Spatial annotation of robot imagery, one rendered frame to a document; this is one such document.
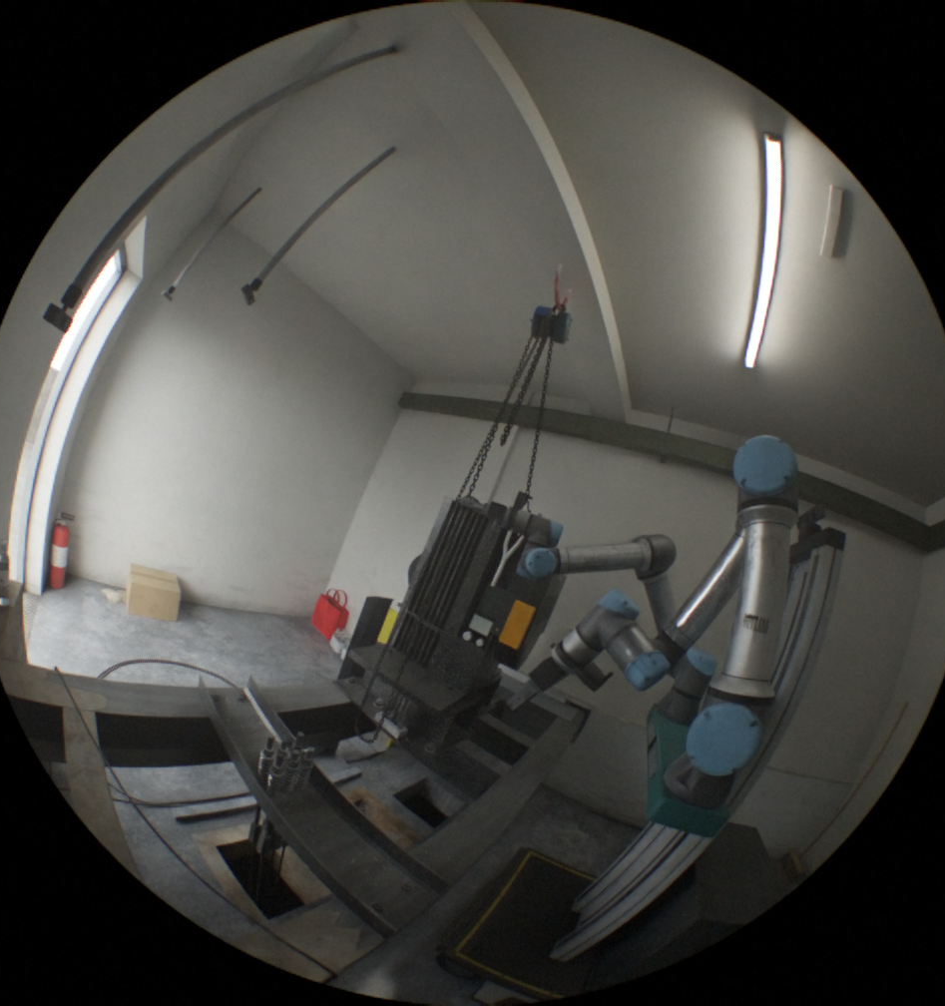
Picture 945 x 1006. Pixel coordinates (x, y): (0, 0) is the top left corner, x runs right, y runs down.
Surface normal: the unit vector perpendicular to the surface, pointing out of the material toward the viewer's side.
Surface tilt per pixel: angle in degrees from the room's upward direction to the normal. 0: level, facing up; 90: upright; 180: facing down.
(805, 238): 180
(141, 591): 90
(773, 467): 82
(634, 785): 90
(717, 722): 97
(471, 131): 180
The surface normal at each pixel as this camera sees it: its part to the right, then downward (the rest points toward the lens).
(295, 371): 0.79, 0.27
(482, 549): -0.36, -0.25
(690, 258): -0.38, 0.92
